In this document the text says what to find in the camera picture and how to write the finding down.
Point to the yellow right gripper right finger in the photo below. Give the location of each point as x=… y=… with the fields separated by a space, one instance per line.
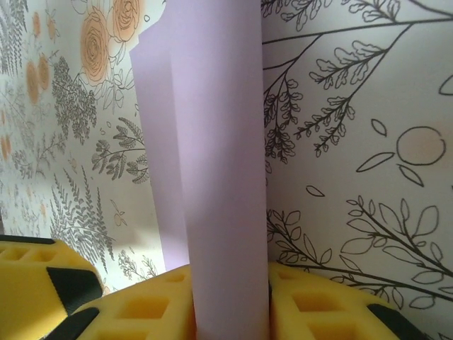
x=318 y=311

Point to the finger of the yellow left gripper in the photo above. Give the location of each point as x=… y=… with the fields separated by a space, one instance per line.
x=24 y=297

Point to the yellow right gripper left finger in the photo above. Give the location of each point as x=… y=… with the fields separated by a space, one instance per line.
x=141 y=311

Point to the lilac square paper sheet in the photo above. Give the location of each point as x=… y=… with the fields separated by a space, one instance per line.
x=212 y=141

